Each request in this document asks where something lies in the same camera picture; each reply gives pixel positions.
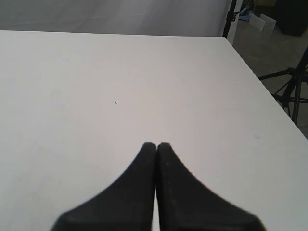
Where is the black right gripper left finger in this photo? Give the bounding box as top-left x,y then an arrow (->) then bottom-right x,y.
52,142 -> 156,231

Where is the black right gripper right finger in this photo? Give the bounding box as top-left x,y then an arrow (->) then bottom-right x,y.
156,143 -> 266,231

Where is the dark blue cloth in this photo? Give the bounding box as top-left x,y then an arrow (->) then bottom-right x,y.
238,7 -> 258,22

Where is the black light stand tripod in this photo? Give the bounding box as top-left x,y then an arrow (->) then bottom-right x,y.
258,48 -> 308,124

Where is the grey backdrop cloth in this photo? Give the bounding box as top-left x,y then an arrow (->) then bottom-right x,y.
0,0 -> 230,37

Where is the black backdrop stand pole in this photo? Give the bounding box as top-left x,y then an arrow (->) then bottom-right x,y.
222,0 -> 239,38

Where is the white box on floor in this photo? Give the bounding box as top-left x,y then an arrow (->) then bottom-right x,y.
249,14 -> 276,31

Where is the black case on floor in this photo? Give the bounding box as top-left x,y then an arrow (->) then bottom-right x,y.
275,0 -> 308,37

